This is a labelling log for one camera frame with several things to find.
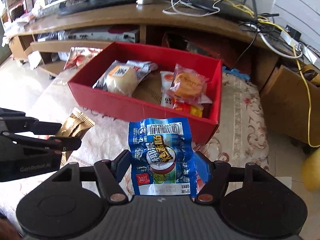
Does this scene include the gold biscuit packet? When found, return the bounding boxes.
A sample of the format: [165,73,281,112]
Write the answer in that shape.
[53,106,96,160]

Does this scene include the blue sausage snack packet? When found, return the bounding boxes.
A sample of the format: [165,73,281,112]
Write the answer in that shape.
[128,117,197,197]

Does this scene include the red yellow snack packet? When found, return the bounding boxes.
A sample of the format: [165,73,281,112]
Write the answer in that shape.
[159,70,213,119]

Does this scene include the red cardboard box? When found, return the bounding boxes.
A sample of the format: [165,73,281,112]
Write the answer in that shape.
[68,42,222,144]

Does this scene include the round bun clear packet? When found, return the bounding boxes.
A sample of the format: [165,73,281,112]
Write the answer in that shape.
[92,61,139,96]

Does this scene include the orange pastry red packet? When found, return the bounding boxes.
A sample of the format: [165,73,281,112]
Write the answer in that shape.
[166,64,213,105]

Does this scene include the white Kaprons wafer packet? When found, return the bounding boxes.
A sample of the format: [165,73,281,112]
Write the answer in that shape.
[126,60,158,81]

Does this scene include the wooden TV stand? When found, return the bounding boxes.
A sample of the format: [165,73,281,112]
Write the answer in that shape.
[7,0,304,91]

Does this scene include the blue foam mat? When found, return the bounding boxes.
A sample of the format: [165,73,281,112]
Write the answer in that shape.
[222,66,250,81]

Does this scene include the brown cardboard box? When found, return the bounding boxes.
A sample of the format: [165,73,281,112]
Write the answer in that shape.
[260,65,319,146]

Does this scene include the silver media player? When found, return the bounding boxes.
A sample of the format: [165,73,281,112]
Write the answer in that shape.
[37,25,140,43]

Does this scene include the white power strip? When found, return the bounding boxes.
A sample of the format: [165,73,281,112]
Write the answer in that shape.
[280,31,320,68]

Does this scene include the white small dongle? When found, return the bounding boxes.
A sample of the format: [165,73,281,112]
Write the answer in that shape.
[136,0,153,5]

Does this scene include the black wifi router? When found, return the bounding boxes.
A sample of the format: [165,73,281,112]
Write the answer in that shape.
[182,0,281,23]

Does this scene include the black cable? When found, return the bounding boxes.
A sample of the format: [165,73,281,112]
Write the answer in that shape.
[228,21,276,72]

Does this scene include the yellow cable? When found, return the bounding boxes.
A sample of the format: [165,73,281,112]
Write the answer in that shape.
[214,0,320,149]

